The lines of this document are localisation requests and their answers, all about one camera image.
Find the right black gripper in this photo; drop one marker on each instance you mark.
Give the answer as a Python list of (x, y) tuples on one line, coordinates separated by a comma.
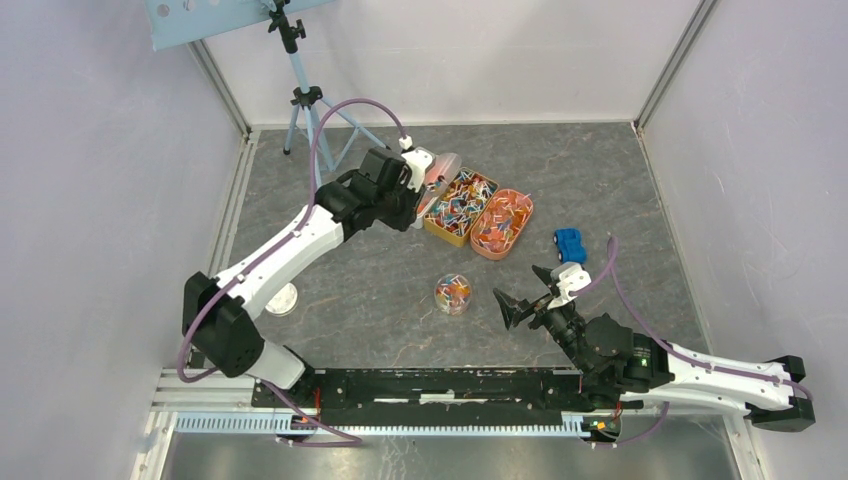
[(513, 311)]

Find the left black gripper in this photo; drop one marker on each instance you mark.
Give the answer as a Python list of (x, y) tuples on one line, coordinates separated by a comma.
[(404, 221)]

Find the clear plastic scoop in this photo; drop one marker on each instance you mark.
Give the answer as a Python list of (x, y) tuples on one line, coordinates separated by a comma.
[(438, 178)]

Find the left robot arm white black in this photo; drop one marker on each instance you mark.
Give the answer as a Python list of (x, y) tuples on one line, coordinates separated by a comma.
[(219, 311)]

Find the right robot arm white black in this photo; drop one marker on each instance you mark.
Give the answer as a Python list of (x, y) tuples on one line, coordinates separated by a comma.
[(618, 365)]

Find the blue toy brick car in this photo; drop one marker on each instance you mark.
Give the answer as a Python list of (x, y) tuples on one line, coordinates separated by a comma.
[(569, 245)]

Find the yellow tin of lollipops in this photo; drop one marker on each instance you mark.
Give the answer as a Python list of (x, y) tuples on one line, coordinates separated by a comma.
[(454, 213)]

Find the light blue tripod stand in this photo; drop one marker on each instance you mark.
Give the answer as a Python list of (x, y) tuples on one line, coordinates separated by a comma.
[(307, 97)]

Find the pink tin of lollipops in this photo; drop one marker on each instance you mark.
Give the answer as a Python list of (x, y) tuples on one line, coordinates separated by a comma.
[(501, 223)]

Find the light blue perforated plate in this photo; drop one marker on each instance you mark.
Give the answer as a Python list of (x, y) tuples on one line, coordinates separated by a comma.
[(178, 22)]

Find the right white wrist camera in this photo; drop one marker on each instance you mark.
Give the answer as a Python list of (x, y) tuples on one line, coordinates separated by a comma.
[(567, 279)]

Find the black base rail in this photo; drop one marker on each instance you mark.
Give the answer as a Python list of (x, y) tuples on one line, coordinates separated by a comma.
[(449, 397)]

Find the white toothed cable duct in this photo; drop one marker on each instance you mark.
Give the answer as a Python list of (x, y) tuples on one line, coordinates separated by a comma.
[(289, 424)]

